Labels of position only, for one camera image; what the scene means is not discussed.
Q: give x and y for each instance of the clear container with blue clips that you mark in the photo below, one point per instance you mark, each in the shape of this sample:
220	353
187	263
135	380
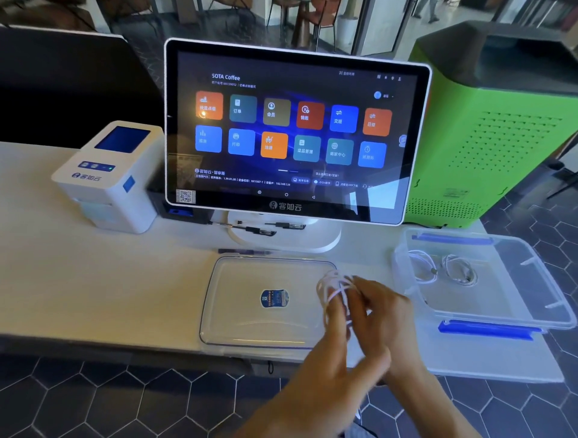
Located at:
496	293

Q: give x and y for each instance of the large black monitor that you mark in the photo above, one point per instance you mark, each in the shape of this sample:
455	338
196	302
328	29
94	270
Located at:
67	90

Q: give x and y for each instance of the person's right hand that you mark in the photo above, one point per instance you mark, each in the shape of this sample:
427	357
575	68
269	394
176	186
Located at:
388	325

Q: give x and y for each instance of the white label printer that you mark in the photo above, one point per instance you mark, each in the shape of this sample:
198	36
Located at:
113	198

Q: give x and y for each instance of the brown padded armchair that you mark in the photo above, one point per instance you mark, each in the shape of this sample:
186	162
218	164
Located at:
45	16

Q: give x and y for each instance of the green cabinet machine grey top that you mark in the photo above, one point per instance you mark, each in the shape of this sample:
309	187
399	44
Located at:
496	158

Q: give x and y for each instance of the clear plastic lid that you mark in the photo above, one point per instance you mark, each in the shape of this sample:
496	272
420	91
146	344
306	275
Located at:
253	325

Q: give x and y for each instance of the person's left hand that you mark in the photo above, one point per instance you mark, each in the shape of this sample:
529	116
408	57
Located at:
334	374

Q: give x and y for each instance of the small round brown table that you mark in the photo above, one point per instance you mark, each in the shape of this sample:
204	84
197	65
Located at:
301	31

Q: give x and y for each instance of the white planter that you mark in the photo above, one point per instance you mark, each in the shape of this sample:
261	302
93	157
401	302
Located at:
347	29

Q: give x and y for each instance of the black receipt printer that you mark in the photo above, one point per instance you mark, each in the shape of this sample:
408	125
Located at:
180	212

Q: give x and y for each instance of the orange brown chair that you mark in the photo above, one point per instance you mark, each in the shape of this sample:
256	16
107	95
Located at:
325	11

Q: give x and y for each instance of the black usb adapter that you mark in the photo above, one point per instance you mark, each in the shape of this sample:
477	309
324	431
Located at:
289	225
259	232

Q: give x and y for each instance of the black pen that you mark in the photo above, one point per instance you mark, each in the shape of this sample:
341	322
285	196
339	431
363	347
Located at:
239	251

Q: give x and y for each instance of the white touchscreen terminal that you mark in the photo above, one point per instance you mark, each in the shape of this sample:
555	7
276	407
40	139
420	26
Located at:
293	131

